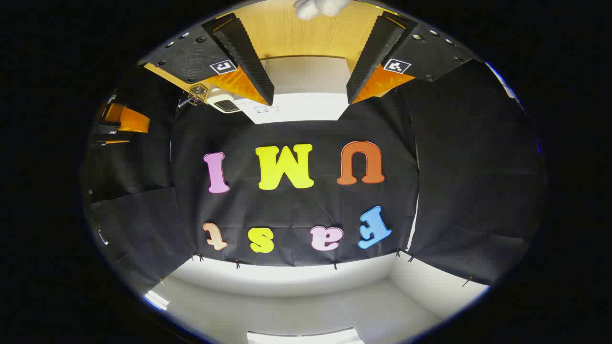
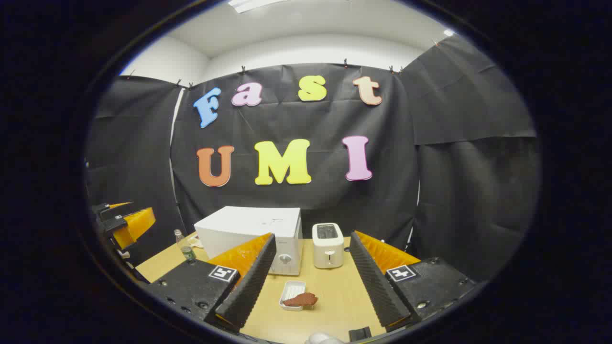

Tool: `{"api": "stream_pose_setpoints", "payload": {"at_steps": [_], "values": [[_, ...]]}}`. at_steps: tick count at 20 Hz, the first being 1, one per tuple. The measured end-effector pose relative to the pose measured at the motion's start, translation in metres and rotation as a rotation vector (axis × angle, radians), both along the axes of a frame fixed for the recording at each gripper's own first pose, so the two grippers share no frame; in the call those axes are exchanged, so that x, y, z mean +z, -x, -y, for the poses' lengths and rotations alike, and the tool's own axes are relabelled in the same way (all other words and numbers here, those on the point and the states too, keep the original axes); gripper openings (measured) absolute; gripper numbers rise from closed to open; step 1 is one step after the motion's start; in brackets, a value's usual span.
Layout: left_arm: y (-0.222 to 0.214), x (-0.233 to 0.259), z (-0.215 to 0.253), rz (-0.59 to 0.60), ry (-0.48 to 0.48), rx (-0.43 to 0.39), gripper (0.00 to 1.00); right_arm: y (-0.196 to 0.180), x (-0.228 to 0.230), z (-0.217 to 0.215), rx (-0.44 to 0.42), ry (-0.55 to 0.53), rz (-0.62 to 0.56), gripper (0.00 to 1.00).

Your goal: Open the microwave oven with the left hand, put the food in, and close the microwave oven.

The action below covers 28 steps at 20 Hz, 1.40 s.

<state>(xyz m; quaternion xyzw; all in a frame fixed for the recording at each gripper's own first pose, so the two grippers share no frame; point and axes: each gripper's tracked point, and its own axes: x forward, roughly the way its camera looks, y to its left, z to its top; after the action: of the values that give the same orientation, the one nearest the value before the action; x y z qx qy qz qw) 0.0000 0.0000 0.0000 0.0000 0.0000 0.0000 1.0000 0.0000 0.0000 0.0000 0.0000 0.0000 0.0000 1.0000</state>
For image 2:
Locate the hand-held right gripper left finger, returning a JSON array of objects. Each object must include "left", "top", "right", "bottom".
[{"left": 143, "top": 233, "right": 277, "bottom": 333}]

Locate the ceiling light panel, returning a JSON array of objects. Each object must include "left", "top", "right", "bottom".
[{"left": 229, "top": 0, "right": 287, "bottom": 13}]

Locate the white rectangular plastic tray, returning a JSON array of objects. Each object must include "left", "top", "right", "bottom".
[{"left": 279, "top": 280, "right": 307, "bottom": 312}]

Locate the brown meat piece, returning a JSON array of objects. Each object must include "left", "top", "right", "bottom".
[{"left": 282, "top": 292, "right": 319, "bottom": 308}]

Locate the white microwave oven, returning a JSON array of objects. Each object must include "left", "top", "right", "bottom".
[{"left": 194, "top": 206, "right": 304, "bottom": 277}]

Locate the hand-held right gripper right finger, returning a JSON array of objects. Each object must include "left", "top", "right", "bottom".
[{"left": 349, "top": 231, "right": 479, "bottom": 333}]

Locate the white toaster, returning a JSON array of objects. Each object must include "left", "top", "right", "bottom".
[{"left": 312, "top": 222, "right": 345, "bottom": 269}]

